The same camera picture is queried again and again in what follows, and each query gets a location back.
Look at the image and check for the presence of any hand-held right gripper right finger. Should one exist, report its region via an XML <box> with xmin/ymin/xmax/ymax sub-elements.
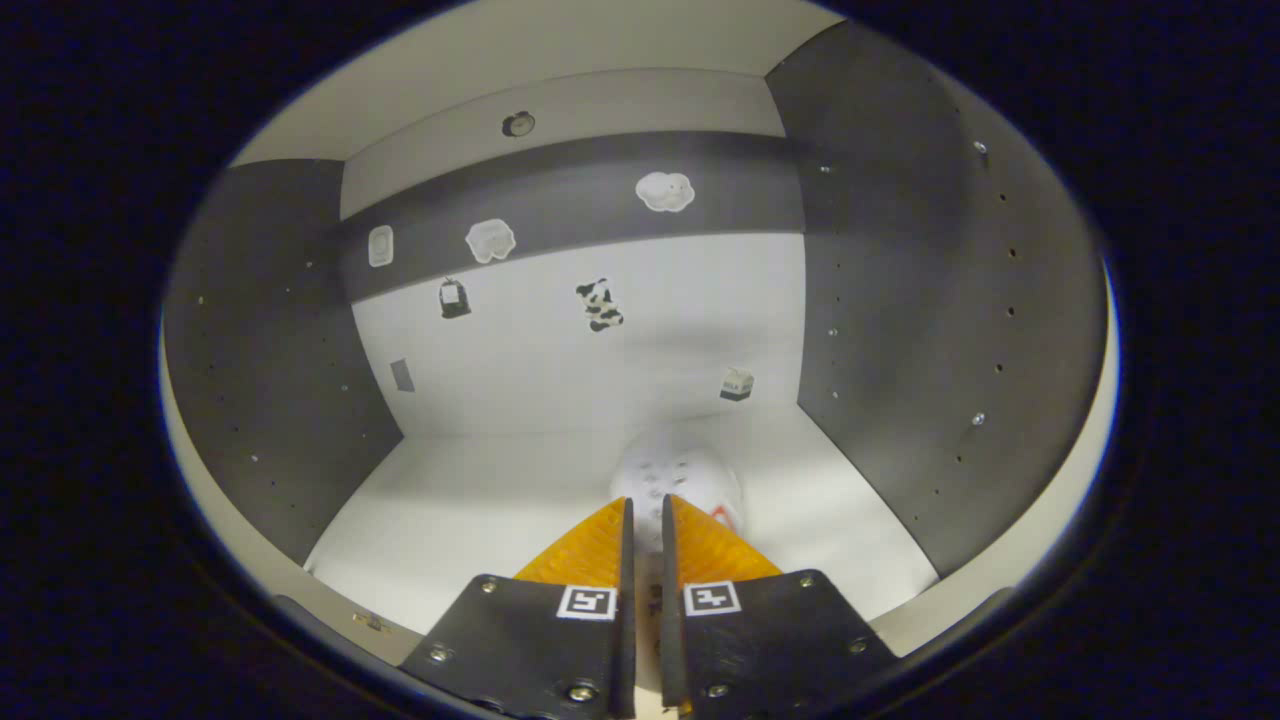
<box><xmin>660</xmin><ymin>493</ymin><xmax>901</xmax><ymax>716</ymax></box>

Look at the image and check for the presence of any white shoe cabinet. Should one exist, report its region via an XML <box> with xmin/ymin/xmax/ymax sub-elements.
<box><xmin>160</xmin><ymin>0</ymin><xmax>1121</xmax><ymax>681</ymax></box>

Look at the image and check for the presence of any white shoe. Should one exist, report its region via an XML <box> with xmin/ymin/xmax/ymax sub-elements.
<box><xmin>610</xmin><ymin>428</ymin><xmax>746</xmax><ymax>701</ymax></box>

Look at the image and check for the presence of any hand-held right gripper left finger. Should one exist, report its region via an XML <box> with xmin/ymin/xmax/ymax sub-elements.
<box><xmin>398</xmin><ymin>497</ymin><xmax>637</xmax><ymax>720</ymax></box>

